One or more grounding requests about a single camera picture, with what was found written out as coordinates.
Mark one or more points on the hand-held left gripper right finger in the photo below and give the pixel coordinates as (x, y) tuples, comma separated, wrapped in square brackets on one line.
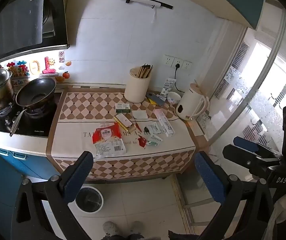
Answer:
[(209, 180)]

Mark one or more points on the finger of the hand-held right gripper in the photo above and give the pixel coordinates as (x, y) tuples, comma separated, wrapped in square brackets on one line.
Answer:
[(240, 156), (245, 143)]

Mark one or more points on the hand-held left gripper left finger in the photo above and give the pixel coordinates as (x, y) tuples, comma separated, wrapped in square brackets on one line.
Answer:
[(79, 173)]

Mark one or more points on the white rimmed trash bin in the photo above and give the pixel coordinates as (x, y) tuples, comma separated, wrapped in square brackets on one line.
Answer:
[(89, 198)]

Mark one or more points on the white paper napkin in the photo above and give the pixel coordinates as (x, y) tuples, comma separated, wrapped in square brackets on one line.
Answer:
[(140, 114)]

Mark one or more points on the person's right forearm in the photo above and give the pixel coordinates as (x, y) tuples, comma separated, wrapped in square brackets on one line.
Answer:
[(282, 205)]

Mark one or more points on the checkered brown table cloth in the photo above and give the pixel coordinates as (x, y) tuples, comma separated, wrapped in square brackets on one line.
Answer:
[(83, 140)]

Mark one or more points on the sliding glass door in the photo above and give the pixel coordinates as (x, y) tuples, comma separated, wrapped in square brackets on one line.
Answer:
[(257, 105)]

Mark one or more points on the black gas stove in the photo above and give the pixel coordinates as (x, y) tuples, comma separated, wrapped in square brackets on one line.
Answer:
[(33, 127)]

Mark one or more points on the small white sachet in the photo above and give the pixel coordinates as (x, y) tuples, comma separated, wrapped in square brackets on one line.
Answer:
[(157, 137)]

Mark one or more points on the white electric kettle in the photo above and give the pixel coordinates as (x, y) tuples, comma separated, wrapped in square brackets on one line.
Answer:
[(190, 105)]

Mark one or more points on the green candy wrapper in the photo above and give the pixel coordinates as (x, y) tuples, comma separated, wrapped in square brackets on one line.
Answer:
[(152, 143)]

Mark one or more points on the yellow and red box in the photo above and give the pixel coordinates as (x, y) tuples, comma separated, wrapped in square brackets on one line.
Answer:
[(124, 121)]

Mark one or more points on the red crumpled wrapper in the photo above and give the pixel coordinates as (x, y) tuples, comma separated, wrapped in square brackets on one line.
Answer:
[(142, 141)]

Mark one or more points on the long white box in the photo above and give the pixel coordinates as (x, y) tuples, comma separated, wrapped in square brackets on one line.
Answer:
[(165, 123)]

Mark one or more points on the green and white box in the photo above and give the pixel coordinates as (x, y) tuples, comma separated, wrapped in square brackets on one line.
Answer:
[(123, 107)]

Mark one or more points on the small dark scrap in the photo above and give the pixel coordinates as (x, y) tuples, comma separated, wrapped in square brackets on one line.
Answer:
[(147, 130)]

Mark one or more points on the dotted white bowl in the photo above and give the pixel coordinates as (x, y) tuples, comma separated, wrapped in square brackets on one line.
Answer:
[(174, 98)]

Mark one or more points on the black wok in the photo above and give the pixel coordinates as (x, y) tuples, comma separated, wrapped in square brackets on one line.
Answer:
[(35, 92)]

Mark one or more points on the grey yellow flat tool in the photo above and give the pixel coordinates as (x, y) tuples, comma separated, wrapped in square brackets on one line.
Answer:
[(158, 98)]

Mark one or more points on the white barcode carton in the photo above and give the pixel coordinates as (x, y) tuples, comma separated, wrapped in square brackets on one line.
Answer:
[(168, 86)]

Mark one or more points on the yellow flat object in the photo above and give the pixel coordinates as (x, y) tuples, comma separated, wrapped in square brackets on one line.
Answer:
[(152, 101)]

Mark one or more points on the red persimmon ornament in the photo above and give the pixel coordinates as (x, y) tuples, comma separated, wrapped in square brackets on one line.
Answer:
[(65, 75)]

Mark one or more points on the cream chopstick holder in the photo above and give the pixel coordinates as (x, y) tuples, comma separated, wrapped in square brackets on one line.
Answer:
[(136, 90)]

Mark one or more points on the steel cooking pot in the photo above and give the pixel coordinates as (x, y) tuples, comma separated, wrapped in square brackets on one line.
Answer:
[(0, 100)]

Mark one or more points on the bundle of chopsticks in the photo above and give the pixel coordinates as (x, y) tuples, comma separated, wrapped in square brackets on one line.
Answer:
[(144, 71)]

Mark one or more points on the black range hood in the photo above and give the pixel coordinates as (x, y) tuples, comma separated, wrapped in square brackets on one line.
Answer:
[(20, 22)]

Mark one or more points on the white wall socket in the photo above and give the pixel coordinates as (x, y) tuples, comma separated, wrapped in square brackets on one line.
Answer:
[(187, 65), (178, 62), (168, 60)]

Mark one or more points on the orange fruit wall sticker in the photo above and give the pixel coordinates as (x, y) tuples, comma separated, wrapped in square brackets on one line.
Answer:
[(68, 63)]

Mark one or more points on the red plush wall ornament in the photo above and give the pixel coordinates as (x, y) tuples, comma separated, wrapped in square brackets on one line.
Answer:
[(50, 66)]

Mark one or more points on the yellow oval wall ornament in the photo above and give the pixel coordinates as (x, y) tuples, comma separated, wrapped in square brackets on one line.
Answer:
[(35, 67)]

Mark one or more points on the red seal wall sticker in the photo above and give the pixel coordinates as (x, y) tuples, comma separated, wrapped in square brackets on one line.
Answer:
[(61, 57)]

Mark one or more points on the colourful letter wall ornament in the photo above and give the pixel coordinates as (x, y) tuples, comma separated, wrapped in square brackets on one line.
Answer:
[(19, 70)]

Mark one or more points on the teal wall cabinet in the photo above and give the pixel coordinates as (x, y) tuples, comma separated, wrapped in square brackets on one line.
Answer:
[(245, 0)]

